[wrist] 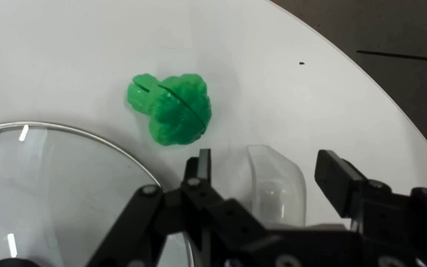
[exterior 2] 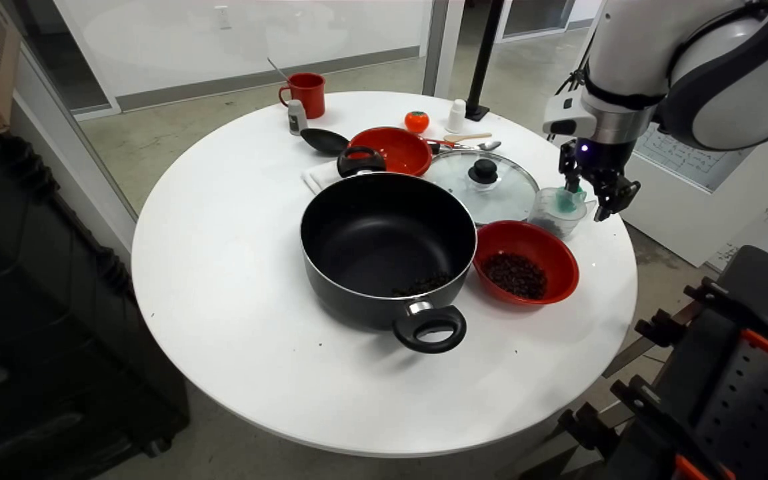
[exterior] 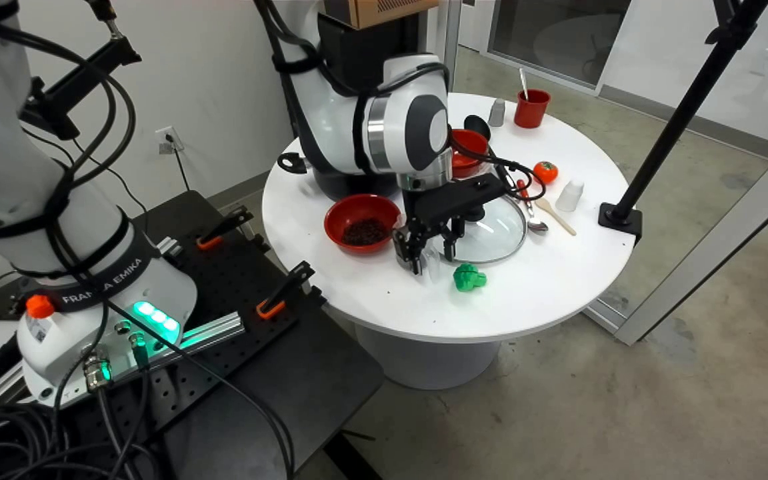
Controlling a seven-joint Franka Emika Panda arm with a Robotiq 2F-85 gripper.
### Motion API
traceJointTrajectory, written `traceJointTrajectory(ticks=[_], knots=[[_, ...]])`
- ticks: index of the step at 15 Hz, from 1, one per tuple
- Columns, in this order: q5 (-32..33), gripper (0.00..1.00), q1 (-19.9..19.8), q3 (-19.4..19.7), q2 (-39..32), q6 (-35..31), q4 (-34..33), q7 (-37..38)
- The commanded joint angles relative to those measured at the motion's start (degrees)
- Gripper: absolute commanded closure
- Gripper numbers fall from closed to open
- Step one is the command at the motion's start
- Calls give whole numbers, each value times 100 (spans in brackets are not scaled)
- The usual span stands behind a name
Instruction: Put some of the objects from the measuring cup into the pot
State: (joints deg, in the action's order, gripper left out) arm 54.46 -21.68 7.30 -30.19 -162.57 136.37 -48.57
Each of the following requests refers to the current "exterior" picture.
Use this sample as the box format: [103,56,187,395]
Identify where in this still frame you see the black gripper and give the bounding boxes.
[397,169,515,275]

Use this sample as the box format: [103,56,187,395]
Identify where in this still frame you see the small silver cup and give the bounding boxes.
[392,235,439,275]

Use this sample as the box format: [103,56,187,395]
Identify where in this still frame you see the red bowl with dark beans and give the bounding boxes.
[323,192,405,259]

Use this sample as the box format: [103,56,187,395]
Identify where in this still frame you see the glass pot lid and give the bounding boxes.
[425,183,531,265]

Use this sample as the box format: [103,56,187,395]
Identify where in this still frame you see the red cup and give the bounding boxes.
[512,85,553,129]

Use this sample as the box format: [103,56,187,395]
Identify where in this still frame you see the green toy vegetable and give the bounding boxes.
[449,260,491,295]

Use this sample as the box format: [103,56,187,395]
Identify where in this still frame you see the dark beans pile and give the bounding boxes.
[339,215,392,247]

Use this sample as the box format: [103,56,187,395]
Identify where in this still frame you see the wooden spoon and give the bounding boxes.
[532,195,579,239]

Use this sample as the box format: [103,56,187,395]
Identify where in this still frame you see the black ladle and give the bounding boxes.
[460,111,523,195]

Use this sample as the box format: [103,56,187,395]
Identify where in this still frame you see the orange toy tomato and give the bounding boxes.
[531,156,563,188]

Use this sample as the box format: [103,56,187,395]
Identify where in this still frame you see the white shaker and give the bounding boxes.
[553,177,587,215]

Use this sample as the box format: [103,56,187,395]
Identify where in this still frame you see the gray shaker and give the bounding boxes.
[485,95,508,127]

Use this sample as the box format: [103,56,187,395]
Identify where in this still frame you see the black orange clamp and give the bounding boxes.
[191,205,255,256]
[253,259,316,321]

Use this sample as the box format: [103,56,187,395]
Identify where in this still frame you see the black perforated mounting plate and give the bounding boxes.
[124,187,387,480]

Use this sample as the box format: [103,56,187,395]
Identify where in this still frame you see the black tripod pole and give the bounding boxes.
[593,0,768,245]

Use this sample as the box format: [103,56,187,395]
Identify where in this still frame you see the orange cap button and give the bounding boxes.
[23,293,57,321]

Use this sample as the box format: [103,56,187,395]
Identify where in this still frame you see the red-handled metal spoon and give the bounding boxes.
[512,175,551,236]

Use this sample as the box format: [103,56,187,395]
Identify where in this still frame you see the white table pedestal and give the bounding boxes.
[351,321,503,395]

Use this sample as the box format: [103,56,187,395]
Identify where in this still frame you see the aluminium rail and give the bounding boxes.
[0,308,248,409]

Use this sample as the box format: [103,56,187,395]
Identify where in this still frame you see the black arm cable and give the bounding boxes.
[7,0,548,295]

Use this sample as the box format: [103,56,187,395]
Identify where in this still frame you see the gray door frame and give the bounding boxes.
[581,123,768,349]

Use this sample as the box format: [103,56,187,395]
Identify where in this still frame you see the white wall outlet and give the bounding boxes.
[151,123,181,156]

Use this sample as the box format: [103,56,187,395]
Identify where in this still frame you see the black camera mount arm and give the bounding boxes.
[19,0,144,140]

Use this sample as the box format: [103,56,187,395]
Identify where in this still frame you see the black floor cable bundle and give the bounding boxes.
[0,355,300,480]

